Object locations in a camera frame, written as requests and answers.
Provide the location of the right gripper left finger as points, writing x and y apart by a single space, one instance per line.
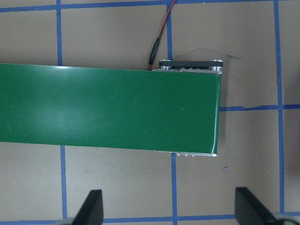
91 212

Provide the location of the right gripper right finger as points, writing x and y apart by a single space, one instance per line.
250 211

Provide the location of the green conveyor belt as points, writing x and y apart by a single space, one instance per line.
113 108

